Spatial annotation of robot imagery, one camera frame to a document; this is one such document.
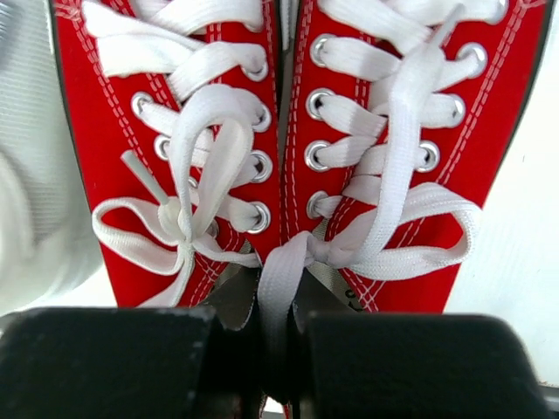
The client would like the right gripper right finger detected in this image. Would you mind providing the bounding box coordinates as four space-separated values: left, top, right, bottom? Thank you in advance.
289 313 552 418

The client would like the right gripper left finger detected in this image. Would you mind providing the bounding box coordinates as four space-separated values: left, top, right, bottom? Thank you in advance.
1 306 262 418

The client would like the white sneaker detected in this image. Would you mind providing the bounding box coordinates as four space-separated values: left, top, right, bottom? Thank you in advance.
1 1 101 314

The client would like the red canvas sneaker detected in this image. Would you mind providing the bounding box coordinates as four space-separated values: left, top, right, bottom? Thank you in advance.
50 1 280 307
257 0 556 337

